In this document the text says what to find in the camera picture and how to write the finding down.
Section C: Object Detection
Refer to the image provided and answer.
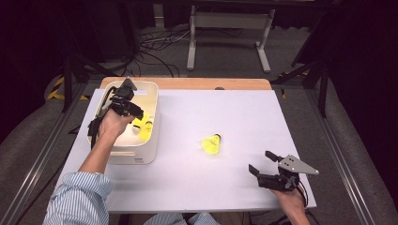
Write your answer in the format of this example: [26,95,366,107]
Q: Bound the white plastic bin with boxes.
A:
[86,80,161,166]

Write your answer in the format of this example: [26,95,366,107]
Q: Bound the black floor cables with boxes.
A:
[134,27,191,78]

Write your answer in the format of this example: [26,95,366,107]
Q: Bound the black curtain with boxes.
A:
[0,0,104,139]
[325,0,398,201]

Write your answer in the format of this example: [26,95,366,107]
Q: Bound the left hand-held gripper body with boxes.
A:
[109,77,138,115]

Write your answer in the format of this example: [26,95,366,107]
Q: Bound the black tripod stand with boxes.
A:
[60,52,120,113]
[270,55,329,119]

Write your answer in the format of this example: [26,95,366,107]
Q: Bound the striped blue shirt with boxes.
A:
[41,171,222,225]

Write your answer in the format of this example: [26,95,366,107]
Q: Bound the yellow black floor tape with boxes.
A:
[46,76,90,101]

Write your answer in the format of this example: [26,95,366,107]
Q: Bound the person's right hand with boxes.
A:
[270,187,307,218]

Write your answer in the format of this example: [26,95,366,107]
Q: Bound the white metal stand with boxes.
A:
[186,5,276,74]

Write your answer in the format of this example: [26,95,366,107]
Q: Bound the white board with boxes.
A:
[55,88,317,214]

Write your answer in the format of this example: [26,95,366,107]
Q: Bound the person's left hand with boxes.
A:
[98,109,135,142]

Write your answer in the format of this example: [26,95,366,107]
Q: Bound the right hand-held gripper cable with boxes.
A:
[297,181,309,207]

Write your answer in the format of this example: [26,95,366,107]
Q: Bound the aluminium rail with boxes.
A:
[0,82,88,225]
[304,88,376,225]

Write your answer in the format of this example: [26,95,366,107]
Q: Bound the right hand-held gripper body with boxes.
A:
[256,154,320,192]

